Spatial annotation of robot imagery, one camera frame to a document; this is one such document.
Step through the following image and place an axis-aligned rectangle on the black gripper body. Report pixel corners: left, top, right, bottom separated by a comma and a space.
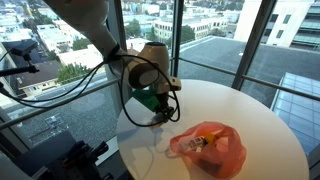
155, 91, 172, 113

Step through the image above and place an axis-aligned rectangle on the white barcode labelled bottle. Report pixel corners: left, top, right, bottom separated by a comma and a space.
180, 135, 207, 153

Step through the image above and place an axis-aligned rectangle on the dark bottle with yellow cap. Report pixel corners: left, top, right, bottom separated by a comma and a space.
203, 133, 218, 145

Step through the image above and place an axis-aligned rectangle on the orange plastic bag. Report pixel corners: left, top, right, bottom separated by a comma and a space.
164, 121, 248, 180

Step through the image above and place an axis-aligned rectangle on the slanted grey window mullion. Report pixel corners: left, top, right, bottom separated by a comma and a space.
231, 0, 272, 92

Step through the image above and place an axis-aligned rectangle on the black looped gripper cable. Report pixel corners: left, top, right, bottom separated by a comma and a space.
118, 54, 182, 128

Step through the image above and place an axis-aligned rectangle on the grey window rail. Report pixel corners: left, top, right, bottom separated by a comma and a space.
178, 56, 320, 102
0, 77, 122, 132

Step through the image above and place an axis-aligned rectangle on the long black hanging cable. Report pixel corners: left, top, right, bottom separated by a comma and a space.
0, 54, 116, 109

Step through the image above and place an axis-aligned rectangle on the black camera on stand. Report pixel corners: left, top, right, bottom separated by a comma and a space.
0, 39, 40, 78

